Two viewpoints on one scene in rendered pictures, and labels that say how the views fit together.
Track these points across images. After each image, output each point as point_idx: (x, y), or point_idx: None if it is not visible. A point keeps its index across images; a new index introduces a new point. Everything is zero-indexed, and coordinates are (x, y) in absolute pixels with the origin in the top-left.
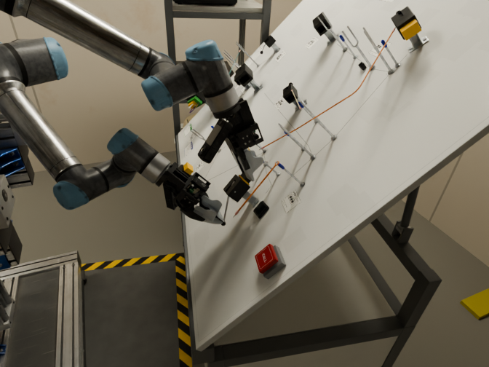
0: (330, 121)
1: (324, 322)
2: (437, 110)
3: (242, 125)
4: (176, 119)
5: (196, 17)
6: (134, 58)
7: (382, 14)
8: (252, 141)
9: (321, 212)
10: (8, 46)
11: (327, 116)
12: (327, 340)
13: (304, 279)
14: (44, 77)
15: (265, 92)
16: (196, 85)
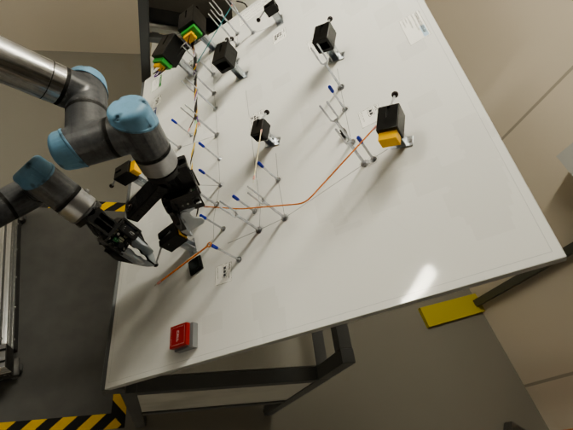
0: (289, 190)
1: (245, 364)
2: (376, 252)
3: (181, 187)
4: (144, 60)
5: None
6: (43, 91)
7: (394, 58)
8: (192, 203)
9: (243, 306)
10: None
11: (289, 180)
12: (242, 384)
13: None
14: None
15: (247, 90)
16: (118, 153)
